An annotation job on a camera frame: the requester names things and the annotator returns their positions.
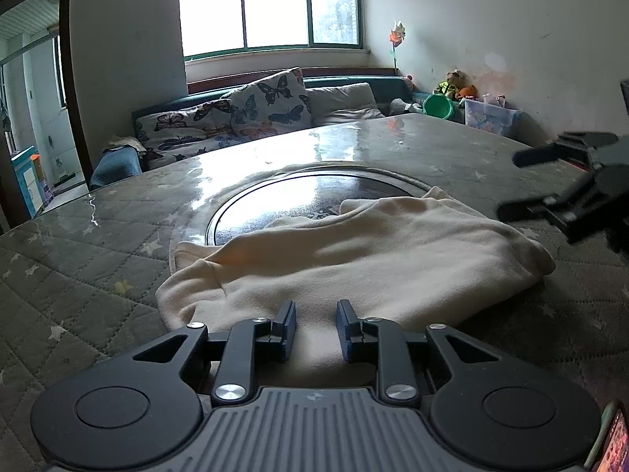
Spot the dark wooden door frame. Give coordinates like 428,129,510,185
56,0,94,192

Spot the smartphone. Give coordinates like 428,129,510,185
587,400,629,472

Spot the cream long-sleeve top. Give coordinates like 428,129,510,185
156,186,556,387

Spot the beige pillow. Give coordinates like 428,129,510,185
305,83,386,127

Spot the square butterfly print cushion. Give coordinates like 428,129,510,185
221,66,314,141

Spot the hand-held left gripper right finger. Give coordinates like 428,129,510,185
335,299,499,408

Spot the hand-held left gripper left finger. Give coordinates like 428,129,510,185
132,300,298,406

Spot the round black glass hotplate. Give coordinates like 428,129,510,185
205,167,433,247

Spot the mop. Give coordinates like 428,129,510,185
53,157,77,188

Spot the clear plastic storage box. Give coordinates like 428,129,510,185
462,97,522,137

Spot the small cream cloth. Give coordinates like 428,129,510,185
105,135,145,153

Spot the blue small cabinet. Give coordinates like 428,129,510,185
11,146,50,217

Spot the green plastic basin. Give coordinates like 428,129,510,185
423,93,457,120

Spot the grey cloth bundle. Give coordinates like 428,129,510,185
390,98,423,116

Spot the brown plush toy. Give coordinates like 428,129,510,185
435,70,465,99

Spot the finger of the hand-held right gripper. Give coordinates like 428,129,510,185
496,192,598,224
512,140,590,168

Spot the teal sofa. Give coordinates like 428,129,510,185
132,75,433,163

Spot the green framed window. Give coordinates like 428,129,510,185
178,0,362,57

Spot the blue folded blanket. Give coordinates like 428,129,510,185
90,147,143,190

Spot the colourful pinwheel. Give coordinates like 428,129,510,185
388,20,408,77

